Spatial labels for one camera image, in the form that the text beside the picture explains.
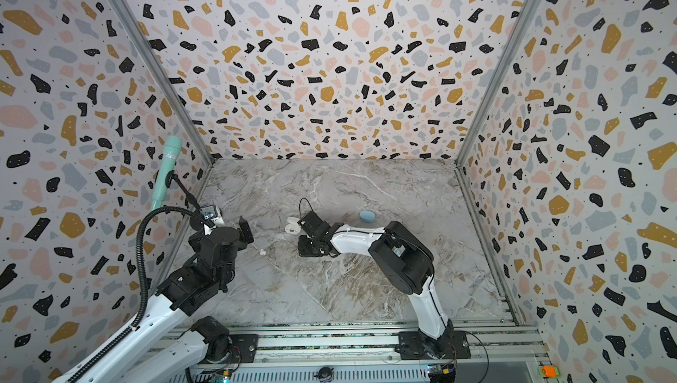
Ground white earbud charging case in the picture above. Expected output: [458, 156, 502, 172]
[285, 217, 301, 235]

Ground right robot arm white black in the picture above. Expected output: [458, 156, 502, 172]
[298, 210, 471, 362]

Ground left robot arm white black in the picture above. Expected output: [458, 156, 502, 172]
[58, 206, 257, 382]

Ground blue earbud charging case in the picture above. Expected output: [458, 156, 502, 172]
[360, 210, 376, 223]

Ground black microphone stand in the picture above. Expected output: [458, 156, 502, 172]
[165, 171, 200, 210]

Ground mint green microphone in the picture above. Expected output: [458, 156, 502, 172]
[151, 136, 183, 210]

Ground orange button box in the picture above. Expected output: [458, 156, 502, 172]
[539, 365, 560, 379]

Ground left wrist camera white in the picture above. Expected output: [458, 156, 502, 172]
[200, 205, 225, 229]

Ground black knob on rail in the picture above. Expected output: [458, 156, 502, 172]
[315, 366, 334, 383]

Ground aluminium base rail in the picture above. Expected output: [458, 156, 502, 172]
[191, 320, 551, 382]

